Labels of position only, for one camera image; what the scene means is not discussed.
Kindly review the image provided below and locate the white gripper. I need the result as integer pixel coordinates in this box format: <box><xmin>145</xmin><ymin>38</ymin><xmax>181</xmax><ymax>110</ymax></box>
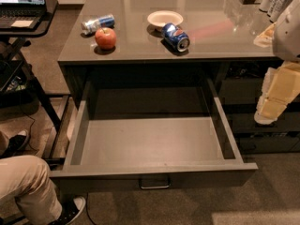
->
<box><xmin>253</xmin><ymin>23</ymin><xmax>300</xmax><ymax>125</ymax></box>

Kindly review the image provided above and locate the red apple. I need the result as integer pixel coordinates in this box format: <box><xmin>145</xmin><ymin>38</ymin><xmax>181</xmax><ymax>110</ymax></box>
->
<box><xmin>95</xmin><ymin>27</ymin><xmax>116</xmax><ymax>51</ymax></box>

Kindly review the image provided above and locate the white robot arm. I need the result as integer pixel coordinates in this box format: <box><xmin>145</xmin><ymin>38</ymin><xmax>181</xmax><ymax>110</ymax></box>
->
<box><xmin>254</xmin><ymin>0</ymin><xmax>300</xmax><ymax>125</ymax></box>

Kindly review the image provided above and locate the closed right drawer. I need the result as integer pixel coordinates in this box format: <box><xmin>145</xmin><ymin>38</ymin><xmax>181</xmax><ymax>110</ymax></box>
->
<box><xmin>218</xmin><ymin>78</ymin><xmax>263</xmax><ymax>105</ymax></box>

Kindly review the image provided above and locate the open grey top drawer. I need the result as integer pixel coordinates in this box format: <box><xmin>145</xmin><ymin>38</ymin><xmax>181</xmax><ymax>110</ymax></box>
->
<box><xmin>52</xmin><ymin>80</ymin><xmax>258</xmax><ymax>194</ymax></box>

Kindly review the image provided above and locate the white can front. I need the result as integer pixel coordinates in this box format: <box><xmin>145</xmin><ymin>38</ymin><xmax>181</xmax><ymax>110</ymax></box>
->
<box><xmin>270</xmin><ymin>0</ymin><xmax>292</xmax><ymax>23</ymax></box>

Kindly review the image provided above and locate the blue pepsi can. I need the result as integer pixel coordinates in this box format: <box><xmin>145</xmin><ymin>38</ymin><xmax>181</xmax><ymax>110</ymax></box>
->
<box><xmin>161</xmin><ymin>23</ymin><xmax>190</xmax><ymax>53</ymax></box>

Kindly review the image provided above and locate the grey counter cabinet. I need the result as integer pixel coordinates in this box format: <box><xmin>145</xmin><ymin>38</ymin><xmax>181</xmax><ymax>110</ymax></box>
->
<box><xmin>58</xmin><ymin>0</ymin><xmax>300</xmax><ymax>153</ymax></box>

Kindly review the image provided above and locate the silver blue energy drink can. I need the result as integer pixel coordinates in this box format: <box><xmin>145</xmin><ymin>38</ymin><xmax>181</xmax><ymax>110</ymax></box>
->
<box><xmin>81</xmin><ymin>14</ymin><xmax>115</xmax><ymax>35</ymax></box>

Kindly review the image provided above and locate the black white sneaker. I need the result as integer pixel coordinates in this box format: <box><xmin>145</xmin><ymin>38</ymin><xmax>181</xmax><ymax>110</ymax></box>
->
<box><xmin>49</xmin><ymin>196</ymin><xmax>86</xmax><ymax>225</ymax></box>

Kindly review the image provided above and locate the black laptop stand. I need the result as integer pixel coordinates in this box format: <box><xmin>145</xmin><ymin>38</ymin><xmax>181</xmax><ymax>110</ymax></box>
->
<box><xmin>0</xmin><ymin>0</ymin><xmax>71</xmax><ymax>161</ymax></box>

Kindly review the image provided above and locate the open laptop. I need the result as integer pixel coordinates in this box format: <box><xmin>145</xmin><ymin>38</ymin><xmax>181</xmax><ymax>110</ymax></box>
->
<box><xmin>0</xmin><ymin>0</ymin><xmax>47</xmax><ymax>31</ymax></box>

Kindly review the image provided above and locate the person's leg in khaki trousers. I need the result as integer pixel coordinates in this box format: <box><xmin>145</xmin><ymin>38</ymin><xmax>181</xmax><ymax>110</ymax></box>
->
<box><xmin>0</xmin><ymin>156</ymin><xmax>62</xmax><ymax>225</ymax></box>

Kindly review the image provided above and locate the metal drawer handle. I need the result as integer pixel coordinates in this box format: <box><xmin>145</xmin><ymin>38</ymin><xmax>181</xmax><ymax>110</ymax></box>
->
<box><xmin>139</xmin><ymin>178</ymin><xmax>171</xmax><ymax>190</ymax></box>

